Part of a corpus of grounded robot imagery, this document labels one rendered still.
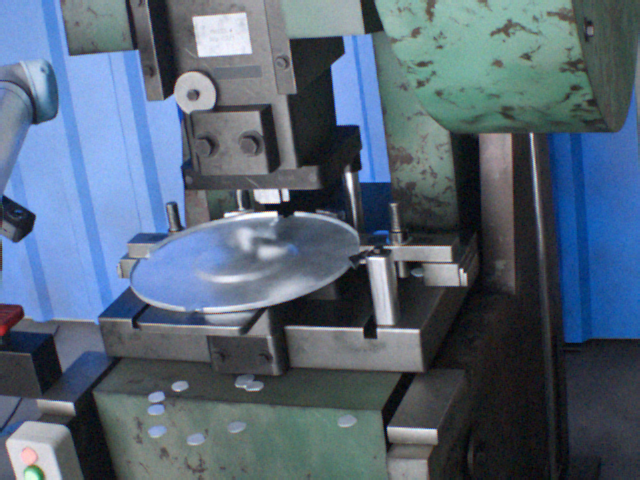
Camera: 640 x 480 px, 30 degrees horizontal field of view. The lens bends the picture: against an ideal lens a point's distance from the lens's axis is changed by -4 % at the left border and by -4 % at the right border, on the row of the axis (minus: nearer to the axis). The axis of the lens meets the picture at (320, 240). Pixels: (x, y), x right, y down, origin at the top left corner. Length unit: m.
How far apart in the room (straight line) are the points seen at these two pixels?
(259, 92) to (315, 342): 0.31
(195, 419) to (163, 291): 0.17
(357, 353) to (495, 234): 0.37
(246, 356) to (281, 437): 0.11
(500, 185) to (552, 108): 0.58
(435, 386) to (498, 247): 0.38
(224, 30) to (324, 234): 0.30
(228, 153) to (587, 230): 1.40
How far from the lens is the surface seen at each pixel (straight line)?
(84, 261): 3.22
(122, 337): 1.63
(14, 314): 1.61
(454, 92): 1.18
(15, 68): 1.39
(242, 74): 1.48
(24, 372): 1.60
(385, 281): 1.45
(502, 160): 1.77
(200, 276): 1.49
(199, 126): 1.49
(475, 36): 1.10
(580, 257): 2.76
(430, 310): 1.50
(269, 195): 1.59
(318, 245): 1.53
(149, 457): 1.60
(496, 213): 1.78
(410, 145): 1.72
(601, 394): 2.67
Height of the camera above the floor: 1.36
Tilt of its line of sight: 22 degrees down
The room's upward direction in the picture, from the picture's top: 9 degrees counter-clockwise
